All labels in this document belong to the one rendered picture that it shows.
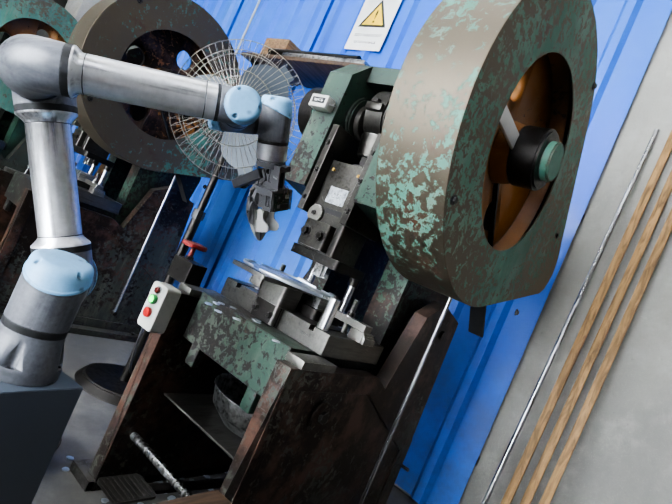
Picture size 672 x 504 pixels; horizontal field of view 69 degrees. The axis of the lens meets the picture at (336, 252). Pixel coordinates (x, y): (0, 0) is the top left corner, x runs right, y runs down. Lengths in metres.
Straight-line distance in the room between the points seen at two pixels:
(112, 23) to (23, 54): 1.43
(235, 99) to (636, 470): 2.00
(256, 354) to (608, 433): 1.55
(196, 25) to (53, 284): 1.85
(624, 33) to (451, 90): 1.90
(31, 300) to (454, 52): 0.93
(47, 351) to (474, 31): 1.02
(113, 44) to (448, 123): 1.77
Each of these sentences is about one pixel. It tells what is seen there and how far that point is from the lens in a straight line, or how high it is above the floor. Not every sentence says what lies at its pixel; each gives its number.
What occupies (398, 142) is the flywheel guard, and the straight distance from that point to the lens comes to 1.06.
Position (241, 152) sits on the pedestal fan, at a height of 1.15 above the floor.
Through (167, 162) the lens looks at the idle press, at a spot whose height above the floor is 1.00.
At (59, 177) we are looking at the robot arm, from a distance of 1.17.
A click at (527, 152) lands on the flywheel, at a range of 1.29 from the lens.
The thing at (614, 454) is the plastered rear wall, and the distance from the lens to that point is 2.37.
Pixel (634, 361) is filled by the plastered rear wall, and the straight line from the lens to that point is 2.36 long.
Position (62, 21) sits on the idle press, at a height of 1.65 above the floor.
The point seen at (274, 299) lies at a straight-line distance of 1.38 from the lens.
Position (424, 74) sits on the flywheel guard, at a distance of 1.07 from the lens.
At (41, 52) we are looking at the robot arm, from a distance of 1.07.
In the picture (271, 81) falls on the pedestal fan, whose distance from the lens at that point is 2.13.
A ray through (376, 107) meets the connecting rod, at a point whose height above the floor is 1.35.
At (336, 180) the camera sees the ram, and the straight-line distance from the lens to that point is 1.50.
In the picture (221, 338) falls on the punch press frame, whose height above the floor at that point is 0.56.
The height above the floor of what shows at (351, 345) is 0.69.
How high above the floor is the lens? 0.89
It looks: 1 degrees up
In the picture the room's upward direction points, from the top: 24 degrees clockwise
